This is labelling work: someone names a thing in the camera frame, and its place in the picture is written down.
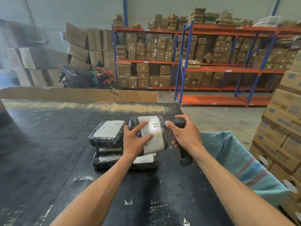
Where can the person's right forearm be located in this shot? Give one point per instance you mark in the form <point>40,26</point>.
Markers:
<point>235,192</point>

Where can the black parcel with square label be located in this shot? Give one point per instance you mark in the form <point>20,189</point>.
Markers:
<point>107,135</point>

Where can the red motorcycle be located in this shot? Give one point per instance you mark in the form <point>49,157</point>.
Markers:
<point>104,76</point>

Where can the black motorcycle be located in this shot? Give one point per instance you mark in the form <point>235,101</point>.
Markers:
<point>76,78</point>

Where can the blue steel column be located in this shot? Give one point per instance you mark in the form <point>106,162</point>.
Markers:
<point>276,5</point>
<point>125,11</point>

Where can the person's right thumb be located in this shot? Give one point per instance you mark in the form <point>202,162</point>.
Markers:
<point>171,125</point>

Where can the person's left thumb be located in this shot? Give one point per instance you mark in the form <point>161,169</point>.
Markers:
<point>147,138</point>

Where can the person's left forearm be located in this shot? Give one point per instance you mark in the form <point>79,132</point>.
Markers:
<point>98,195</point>

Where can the rows of small cardboard boxes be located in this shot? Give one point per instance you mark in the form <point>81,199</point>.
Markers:
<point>155,48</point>

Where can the piles of flat cardboard bundles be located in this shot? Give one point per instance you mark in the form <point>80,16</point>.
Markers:
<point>197,16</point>

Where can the stack of white papers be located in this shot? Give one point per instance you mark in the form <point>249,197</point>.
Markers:
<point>268,21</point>

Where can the black parcel with long label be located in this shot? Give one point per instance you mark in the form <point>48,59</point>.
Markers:
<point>156,141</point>

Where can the black barcode scanner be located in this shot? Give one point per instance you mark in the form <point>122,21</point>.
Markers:
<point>180,122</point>

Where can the stack of printed cardboard cartons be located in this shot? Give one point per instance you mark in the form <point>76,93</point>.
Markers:
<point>279,129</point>

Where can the person's left hand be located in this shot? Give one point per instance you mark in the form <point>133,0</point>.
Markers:
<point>131,143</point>

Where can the person's right hand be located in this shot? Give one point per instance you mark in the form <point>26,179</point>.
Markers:
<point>188,135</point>

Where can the pile of large cardboard boxes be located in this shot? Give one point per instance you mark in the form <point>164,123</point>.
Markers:
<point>35,58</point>

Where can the wide orange blue shelving rack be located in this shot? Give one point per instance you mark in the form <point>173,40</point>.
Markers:
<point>223,100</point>

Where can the long brown cardboard sheet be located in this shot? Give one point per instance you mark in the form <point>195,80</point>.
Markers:
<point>77,94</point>

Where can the wide flat black parcel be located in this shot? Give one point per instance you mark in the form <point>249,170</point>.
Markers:
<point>105,160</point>

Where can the thin black wrapped parcel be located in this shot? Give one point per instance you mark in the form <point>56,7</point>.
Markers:
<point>108,151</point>

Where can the stack of flattened cardboard boxes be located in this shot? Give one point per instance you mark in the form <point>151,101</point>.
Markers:
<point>94,44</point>

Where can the teal woven sack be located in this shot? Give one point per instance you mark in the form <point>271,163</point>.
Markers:
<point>237,162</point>

